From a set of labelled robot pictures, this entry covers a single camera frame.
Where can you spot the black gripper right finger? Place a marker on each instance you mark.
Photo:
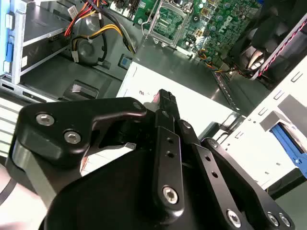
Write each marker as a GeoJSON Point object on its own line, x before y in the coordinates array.
{"type": "Point", "coordinates": [239, 184]}

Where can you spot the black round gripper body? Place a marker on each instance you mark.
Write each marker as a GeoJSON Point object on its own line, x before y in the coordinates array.
{"type": "Point", "coordinates": [108, 203]}

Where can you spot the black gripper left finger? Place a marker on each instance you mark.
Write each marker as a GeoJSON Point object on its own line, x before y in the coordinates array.
{"type": "Point", "coordinates": [60, 119]}

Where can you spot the hard disk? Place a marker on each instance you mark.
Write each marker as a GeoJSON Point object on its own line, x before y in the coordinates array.
{"type": "Point", "coordinates": [285, 141]}

